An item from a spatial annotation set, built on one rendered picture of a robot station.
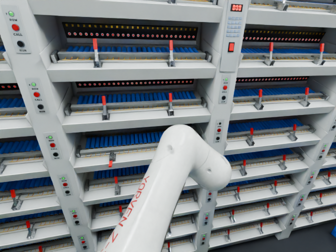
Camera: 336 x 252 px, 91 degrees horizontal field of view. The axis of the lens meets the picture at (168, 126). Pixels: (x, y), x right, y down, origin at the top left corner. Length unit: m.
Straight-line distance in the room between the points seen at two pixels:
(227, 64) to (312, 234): 1.62
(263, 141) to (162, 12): 0.79
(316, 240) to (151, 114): 1.68
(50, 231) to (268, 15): 1.38
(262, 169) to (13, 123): 1.23
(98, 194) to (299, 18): 1.16
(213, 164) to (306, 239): 1.55
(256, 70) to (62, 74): 0.75
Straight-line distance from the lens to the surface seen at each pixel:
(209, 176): 0.45
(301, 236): 1.93
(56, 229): 1.15
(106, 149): 0.81
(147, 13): 0.66
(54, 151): 0.80
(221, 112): 0.78
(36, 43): 0.70
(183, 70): 0.67
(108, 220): 1.08
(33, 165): 0.91
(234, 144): 0.94
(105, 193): 0.93
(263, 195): 1.31
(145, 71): 0.65
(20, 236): 1.22
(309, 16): 0.96
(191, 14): 0.69
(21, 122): 0.82
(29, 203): 1.05
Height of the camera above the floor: 1.35
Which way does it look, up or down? 24 degrees down
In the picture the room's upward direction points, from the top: straight up
